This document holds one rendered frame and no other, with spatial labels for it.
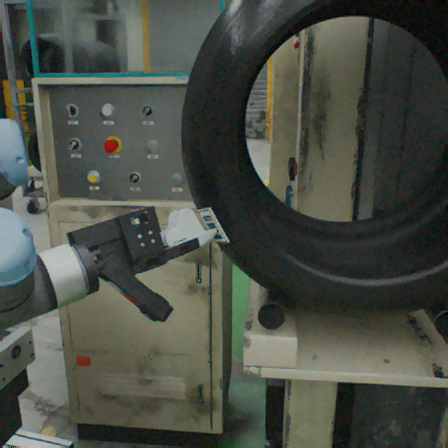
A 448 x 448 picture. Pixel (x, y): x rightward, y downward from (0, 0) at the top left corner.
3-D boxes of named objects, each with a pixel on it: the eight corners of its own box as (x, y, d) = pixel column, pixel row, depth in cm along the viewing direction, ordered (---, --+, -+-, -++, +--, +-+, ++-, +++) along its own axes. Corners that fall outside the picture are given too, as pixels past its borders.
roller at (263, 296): (263, 255, 110) (260, 236, 109) (282, 252, 110) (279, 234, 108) (259, 332, 77) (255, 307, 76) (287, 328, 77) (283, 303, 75)
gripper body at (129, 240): (159, 203, 64) (73, 230, 58) (178, 263, 65) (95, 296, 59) (139, 209, 71) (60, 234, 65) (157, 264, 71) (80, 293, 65)
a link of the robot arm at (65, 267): (62, 311, 57) (49, 306, 64) (98, 297, 59) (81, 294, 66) (41, 252, 56) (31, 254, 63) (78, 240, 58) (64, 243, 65)
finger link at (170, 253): (202, 236, 66) (146, 257, 62) (205, 246, 66) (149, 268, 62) (187, 238, 70) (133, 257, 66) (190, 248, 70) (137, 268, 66)
